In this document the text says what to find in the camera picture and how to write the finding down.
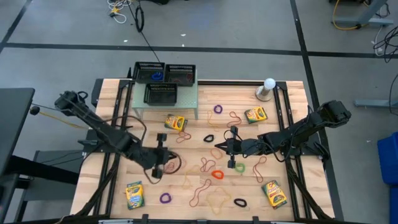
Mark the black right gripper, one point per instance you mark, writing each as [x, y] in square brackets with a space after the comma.
[248, 146]

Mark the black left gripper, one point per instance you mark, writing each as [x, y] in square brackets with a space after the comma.
[152, 158]

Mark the black plastic basket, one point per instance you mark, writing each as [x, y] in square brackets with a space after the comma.
[143, 74]
[160, 95]
[174, 76]

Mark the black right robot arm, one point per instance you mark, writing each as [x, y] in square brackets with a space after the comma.
[295, 133]

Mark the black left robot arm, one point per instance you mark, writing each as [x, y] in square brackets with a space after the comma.
[105, 132]

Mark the black desk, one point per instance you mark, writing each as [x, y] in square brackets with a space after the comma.
[14, 124]

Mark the orange rubber band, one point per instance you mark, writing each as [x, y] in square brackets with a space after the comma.
[211, 153]

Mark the yellow rubber band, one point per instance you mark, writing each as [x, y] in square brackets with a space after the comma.
[186, 174]
[209, 119]
[207, 199]

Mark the blue-printed Crayola crayon box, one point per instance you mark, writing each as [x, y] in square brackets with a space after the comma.
[135, 196]

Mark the long red rubber band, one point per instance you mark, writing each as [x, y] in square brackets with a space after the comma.
[200, 193]

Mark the green metal shelf riser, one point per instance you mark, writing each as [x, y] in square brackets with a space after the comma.
[186, 101]

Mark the black table clamp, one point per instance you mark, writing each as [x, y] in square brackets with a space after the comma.
[145, 218]
[255, 220]

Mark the white globe bulb lamp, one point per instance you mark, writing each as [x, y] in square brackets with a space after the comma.
[269, 83]

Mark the black round knob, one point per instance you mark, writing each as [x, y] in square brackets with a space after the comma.
[35, 110]

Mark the grey metal stand base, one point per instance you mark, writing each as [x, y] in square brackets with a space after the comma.
[363, 21]
[373, 103]

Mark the blue plastic bin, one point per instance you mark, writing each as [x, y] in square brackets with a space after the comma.
[394, 202]
[390, 158]

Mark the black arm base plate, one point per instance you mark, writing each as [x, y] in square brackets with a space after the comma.
[314, 147]
[102, 148]

